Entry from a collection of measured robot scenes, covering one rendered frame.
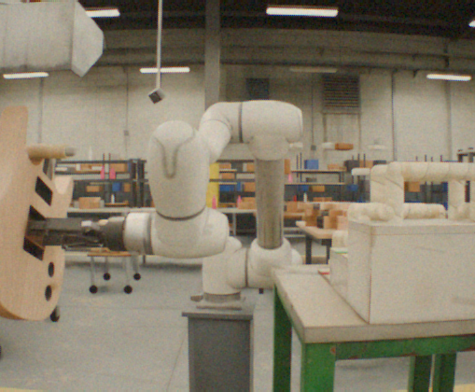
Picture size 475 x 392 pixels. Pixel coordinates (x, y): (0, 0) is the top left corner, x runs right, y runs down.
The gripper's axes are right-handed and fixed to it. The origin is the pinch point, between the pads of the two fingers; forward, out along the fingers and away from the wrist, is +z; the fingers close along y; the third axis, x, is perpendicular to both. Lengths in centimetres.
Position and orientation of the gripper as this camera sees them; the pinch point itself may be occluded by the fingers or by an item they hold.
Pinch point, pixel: (37, 233)
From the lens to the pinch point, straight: 93.6
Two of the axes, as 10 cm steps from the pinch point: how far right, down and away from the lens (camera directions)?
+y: -0.1, 4.0, 9.1
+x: -0.2, -9.1, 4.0
